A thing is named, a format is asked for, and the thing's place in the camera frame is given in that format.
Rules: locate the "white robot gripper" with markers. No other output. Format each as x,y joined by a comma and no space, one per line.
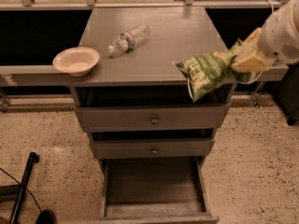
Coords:
277,38

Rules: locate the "green jalapeno chip bag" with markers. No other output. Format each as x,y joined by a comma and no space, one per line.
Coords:
208,71

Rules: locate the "grey wooden drawer cabinet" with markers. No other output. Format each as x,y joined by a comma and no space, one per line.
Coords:
147,74

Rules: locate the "grey middle drawer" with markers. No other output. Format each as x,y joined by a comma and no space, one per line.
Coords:
120,149

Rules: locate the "grey top drawer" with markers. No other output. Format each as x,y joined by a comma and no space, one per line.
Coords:
151,118

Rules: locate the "grey open bottom drawer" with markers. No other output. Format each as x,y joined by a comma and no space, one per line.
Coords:
155,191

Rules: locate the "clear plastic water bottle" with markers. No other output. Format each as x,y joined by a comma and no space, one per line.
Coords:
129,39

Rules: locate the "beige paper bowl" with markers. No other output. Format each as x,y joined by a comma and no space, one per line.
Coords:
76,62

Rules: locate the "black round base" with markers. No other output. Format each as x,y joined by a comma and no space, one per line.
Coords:
46,217

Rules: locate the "black metal stand leg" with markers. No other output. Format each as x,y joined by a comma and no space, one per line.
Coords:
16,193

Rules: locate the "metal railing frame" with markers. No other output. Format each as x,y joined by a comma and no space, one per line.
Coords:
140,0

